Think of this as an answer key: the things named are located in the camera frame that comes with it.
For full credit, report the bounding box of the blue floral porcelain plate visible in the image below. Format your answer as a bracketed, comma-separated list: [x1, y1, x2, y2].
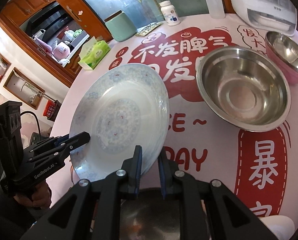
[69, 63, 169, 181]

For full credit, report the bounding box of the large stainless steel bowl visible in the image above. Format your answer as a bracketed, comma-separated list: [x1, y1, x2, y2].
[196, 46, 291, 132]

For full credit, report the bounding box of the pink bowl with steel liner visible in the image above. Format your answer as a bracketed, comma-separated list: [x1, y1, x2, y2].
[265, 31, 298, 85]

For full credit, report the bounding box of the white plastic plate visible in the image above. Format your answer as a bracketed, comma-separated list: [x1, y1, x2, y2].
[260, 215, 295, 240]

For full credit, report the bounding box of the small stainless steel bowl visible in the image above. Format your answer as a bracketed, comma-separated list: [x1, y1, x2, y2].
[119, 188, 208, 239]

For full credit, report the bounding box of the person's left hand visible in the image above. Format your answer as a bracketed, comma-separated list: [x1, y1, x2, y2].
[14, 181, 51, 209]

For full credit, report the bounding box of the red crate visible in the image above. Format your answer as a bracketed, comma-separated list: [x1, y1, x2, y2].
[43, 100, 61, 121]

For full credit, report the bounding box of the green tissue pack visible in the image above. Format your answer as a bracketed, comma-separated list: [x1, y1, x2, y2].
[78, 37, 110, 70]

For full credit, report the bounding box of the teal ceramic canister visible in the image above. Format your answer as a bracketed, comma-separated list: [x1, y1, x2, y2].
[105, 10, 137, 42]

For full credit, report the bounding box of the patterned coaster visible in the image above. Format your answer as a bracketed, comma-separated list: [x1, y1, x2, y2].
[135, 22, 162, 37]

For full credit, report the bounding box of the white pill bottle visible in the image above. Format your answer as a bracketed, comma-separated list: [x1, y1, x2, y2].
[159, 1, 180, 26]

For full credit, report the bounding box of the white squeeze bottle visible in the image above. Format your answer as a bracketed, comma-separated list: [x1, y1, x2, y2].
[206, 0, 225, 19]

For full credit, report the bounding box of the white sterilizer cabinet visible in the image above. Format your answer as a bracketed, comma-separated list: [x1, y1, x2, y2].
[231, 0, 297, 36]

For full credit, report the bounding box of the black cable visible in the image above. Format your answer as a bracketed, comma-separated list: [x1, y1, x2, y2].
[19, 110, 42, 140]

